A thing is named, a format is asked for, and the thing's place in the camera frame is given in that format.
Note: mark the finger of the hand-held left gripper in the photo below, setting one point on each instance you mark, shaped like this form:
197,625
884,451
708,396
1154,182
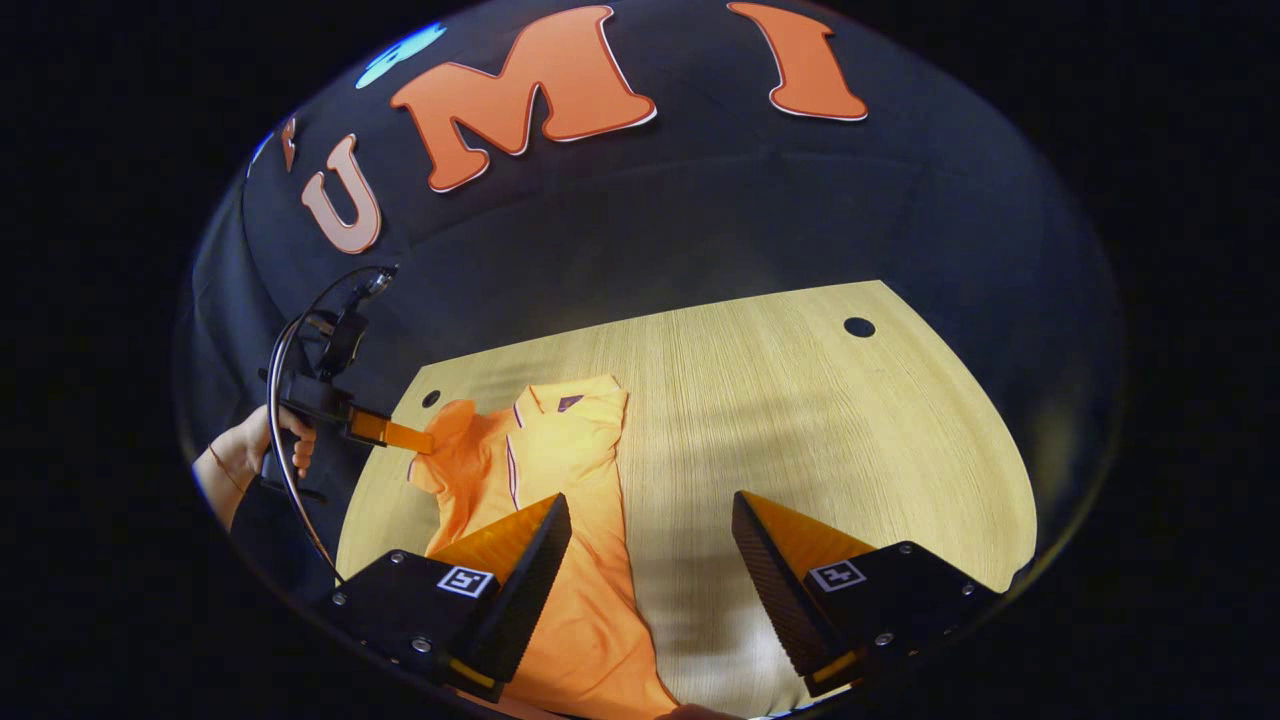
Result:
390,432

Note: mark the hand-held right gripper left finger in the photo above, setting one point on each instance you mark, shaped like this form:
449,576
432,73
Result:
525,600

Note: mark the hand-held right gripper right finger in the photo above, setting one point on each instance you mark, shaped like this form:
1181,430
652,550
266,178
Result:
775,590

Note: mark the orange T-shirt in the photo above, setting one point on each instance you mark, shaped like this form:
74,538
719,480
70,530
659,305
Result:
580,480

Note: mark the black backdrop cloth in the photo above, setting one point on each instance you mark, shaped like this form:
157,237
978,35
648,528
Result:
700,220

